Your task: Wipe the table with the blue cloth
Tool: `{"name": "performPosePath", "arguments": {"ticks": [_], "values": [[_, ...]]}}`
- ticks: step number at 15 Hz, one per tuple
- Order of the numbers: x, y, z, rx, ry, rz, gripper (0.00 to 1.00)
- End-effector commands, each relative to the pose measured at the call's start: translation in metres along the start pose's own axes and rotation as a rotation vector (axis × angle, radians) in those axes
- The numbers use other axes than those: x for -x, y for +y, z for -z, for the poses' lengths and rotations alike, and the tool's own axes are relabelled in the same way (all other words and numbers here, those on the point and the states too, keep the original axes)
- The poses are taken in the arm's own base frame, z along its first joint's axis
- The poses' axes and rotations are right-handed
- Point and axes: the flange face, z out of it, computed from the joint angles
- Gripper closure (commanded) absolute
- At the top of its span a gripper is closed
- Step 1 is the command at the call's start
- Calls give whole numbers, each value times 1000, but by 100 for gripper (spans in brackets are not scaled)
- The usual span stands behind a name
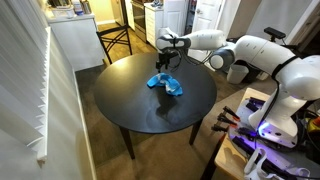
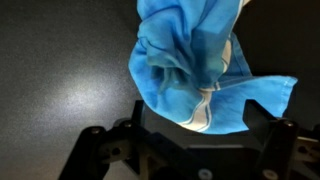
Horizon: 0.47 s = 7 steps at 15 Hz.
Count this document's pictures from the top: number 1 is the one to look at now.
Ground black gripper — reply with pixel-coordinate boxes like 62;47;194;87
156;50;173;73

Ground blue cloth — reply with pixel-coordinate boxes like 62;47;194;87
146;72;184;97

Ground tall white cabinet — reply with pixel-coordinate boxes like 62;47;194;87
143;0;188;52

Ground stainless steel oven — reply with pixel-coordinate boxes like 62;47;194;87
131;0;148;44

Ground black metal chair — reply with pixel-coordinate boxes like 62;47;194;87
95;23;134;66

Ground small blue grey item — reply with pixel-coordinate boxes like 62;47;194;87
150;0;164;9

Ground white panel door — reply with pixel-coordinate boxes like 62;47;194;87
187;0;224;64

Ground black table leg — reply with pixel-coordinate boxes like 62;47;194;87
119;125;136;160
188;119;204;146

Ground small grey wastebasket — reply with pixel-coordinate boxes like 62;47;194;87
227;64;250;85

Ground white kitchen counter cabinet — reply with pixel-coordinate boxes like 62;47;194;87
46;13;106;73

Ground plain black bin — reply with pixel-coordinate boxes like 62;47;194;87
244;61;268;83

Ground shiny metal container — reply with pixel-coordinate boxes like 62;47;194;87
80;0;93;15

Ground white blue plastic container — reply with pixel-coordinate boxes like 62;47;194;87
71;0;84;17

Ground white box on counter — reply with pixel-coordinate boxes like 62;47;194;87
51;5;76;19

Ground white vertical window blinds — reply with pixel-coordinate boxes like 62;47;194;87
0;0;51;161

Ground yellow orange tool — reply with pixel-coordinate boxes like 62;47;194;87
306;116;320;134

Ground black clamp orange handle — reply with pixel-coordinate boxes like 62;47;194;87
222;105;242;123
211;123;231;133
217;113;238;129

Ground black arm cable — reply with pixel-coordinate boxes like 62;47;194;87
166;36;301;141

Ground orange handled clamps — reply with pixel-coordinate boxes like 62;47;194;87
199;87;320;180

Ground long black rail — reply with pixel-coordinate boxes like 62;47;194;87
231;135;298;180

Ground black camera on stand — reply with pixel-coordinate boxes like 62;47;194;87
263;26;287;40

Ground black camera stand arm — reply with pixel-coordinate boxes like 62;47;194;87
269;34;301;52

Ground grey metal base plate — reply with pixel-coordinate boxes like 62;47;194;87
228;99;320;180

